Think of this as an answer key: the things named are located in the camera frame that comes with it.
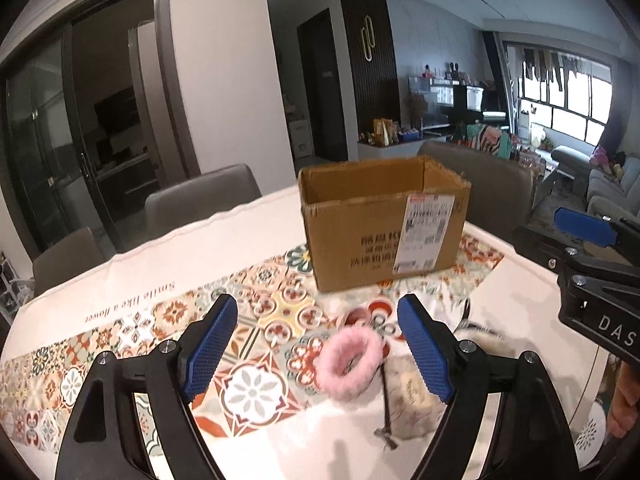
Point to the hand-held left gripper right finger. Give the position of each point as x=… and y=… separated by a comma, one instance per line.
x=425, y=350

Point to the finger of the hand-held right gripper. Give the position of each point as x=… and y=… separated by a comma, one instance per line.
x=585, y=226
x=545, y=247

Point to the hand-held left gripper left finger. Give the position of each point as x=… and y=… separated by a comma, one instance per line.
x=210, y=350

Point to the white tissue cloth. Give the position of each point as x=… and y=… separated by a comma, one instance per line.
x=440, y=305

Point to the pink hair band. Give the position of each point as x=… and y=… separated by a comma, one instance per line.
x=357, y=316

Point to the pink fluffy scrunchie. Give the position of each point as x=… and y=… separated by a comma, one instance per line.
x=330, y=360

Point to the brown cardboard box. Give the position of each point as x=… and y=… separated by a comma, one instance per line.
x=350, y=230

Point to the person's right hand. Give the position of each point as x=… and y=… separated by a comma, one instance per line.
x=625, y=400

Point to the grey mottled rug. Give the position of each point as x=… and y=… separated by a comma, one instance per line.
x=547, y=210

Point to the grey sofa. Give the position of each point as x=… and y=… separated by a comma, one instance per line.
x=610, y=185

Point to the grey fluffy pouch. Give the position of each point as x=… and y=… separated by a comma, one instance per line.
x=407, y=402

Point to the black white furry item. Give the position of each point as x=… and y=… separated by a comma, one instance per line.
x=480, y=332

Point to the red hair band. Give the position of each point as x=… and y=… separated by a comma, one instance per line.
x=381, y=305

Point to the black hair stick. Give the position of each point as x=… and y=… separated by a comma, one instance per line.
x=386, y=400

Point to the grey dining chair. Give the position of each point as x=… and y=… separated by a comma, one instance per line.
x=200, y=205
x=65, y=260
x=500, y=185

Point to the coffee table with snacks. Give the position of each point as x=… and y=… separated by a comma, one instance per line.
x=532, y=160

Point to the tile patterned table mat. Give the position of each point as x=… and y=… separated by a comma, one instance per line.
x=150, y=270

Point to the pile of colourful clothes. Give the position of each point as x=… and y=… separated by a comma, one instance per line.
x=490, y=140

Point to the white patterned stool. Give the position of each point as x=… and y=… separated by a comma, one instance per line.
x=592, y=432

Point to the large window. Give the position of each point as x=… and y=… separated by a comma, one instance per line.
x=565, y=95

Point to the black piano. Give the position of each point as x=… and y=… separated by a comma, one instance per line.
x=475, y=105

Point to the white low cabinet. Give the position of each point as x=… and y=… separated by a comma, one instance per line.
x=395, y=152

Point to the glass display case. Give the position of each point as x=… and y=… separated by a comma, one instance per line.
x=435, y=95

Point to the dried flower vase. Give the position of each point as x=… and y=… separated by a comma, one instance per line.
x=416, y=107

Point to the group of snack packets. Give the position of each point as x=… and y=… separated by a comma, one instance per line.
x=387, y=132

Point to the small decorative figurines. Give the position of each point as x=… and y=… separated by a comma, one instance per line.
x=450, y=71

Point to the dark glass sliding door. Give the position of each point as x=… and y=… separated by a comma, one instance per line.
x=45, y=135

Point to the dark wooden door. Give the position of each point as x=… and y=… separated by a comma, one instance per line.
x=322, y=90

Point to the dark slatted wall panel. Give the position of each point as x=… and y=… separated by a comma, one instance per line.
x=385, y=90

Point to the gold wall ornament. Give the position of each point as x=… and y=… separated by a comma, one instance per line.
x=368, y=40

